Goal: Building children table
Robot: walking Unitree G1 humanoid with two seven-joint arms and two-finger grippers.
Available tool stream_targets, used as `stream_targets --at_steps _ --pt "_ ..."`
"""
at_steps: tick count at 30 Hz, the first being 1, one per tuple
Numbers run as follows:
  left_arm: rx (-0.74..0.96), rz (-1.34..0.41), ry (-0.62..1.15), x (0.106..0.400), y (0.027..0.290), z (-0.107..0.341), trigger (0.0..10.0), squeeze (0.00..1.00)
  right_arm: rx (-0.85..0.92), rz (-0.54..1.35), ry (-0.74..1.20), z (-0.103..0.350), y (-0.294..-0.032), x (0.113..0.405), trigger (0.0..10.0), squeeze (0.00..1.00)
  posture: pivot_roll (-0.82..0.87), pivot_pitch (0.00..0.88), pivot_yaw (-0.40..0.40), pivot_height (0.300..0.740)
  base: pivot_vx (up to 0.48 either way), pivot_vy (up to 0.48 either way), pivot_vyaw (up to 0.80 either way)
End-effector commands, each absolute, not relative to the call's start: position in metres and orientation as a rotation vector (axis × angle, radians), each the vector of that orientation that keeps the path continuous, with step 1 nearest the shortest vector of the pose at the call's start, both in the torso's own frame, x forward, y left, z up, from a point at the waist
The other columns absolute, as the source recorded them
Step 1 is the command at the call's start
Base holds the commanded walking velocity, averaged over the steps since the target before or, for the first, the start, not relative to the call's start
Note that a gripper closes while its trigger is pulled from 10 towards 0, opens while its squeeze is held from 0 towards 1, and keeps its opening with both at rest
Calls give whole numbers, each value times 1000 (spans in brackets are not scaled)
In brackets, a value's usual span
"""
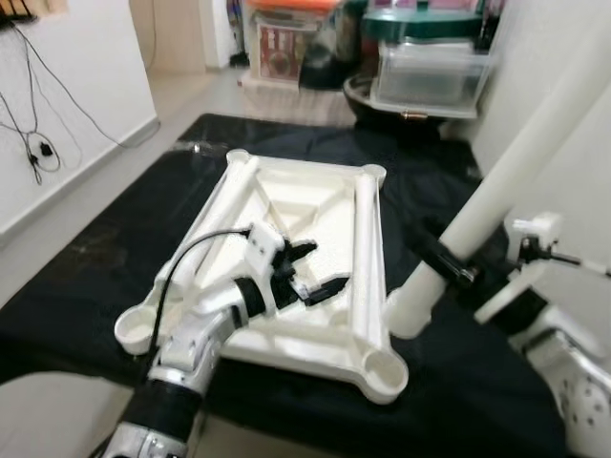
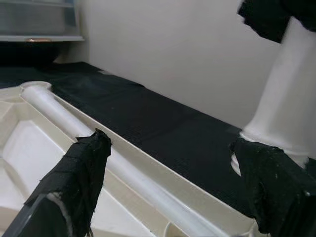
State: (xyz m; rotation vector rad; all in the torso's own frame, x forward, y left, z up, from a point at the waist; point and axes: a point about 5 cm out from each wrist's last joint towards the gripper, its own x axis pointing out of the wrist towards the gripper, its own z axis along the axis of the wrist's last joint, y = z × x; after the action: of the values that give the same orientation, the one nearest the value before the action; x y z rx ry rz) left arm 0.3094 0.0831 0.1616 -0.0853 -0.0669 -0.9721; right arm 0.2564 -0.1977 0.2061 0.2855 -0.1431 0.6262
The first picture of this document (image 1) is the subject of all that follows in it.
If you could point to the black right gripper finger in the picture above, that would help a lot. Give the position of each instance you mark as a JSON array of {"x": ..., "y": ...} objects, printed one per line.
[{"x": 447, "y": 260}]

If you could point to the white plastic table top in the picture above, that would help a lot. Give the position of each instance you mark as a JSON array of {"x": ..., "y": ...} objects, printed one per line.
[{"x": 315, "y": 343}]

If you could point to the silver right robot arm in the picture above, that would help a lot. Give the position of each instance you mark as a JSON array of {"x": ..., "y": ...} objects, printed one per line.
[{"x": 573, "y": 382}]

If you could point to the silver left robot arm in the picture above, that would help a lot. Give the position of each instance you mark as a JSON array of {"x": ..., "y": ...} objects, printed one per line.
[{"x": 196, "y": 343}]

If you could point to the clear crinkled tape strip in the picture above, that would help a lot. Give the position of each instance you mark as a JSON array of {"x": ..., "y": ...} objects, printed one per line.
[{"x": 202, "y": 147}]

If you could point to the beige patterned cloth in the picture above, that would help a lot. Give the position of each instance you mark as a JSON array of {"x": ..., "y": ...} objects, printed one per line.
[{"x": 286, "y": 95}]

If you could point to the black round wok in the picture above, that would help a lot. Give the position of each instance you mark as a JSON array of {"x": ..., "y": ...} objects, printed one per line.
[{"x": 361, "y": 100}]

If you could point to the clear plastic storage box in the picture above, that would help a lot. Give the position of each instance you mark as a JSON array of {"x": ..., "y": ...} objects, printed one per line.
[{"x": 430, "y": 76}]

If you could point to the red printed cardboard box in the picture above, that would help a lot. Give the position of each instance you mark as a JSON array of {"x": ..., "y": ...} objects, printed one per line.
[{"x": 279, "y": 48}]

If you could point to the green round pot lid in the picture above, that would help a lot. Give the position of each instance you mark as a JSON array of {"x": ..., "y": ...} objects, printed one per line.
[{"x": 420, "y": 27}]

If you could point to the orange plastic lid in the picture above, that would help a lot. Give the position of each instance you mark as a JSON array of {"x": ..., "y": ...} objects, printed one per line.
[{"x": 286, "y": 5}]

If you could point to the black power adapter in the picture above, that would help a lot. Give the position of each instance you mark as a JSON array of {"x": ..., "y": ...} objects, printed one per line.
[{"x": 43, "y": 151}]

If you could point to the black router box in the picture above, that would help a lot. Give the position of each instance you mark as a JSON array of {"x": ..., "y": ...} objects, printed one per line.
[{"x": 17, "y": 16}]

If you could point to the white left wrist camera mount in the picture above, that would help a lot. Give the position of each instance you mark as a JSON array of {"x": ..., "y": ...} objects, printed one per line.
[{"x": 263, "y": 250}]

